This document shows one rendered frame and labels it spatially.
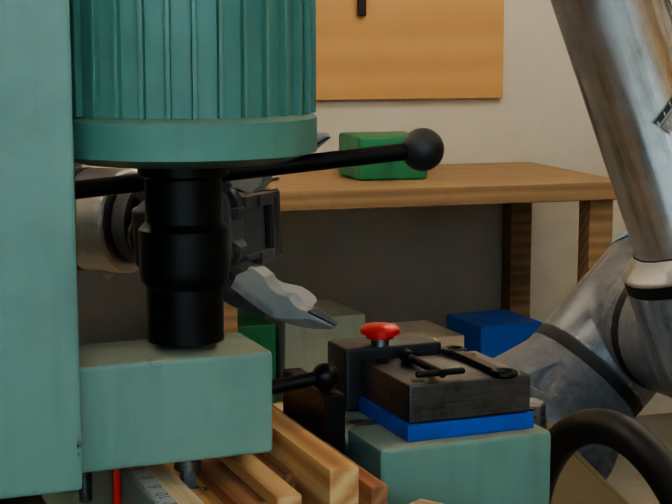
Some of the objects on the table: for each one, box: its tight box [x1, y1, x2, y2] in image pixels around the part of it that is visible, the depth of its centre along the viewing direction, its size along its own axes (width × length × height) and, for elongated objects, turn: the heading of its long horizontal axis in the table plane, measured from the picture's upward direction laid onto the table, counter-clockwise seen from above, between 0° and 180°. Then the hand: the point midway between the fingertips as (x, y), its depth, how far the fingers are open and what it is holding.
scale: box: [124, 466, 178, 504], centre depth 100 cm, size 50×1×1 cm
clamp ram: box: [283, 368, 378, 455], centre depth 106 cm, size 9×8×9 cm
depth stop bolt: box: [78, 472, 93, 503], centre depth 100 cm, size 2×2×10 cm
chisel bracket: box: [79, 332, 273, 473], centre depth 97 cm, size 7×14×8 cm
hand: (330, 233), depth 113 cm, fingers open, 14 cm apart
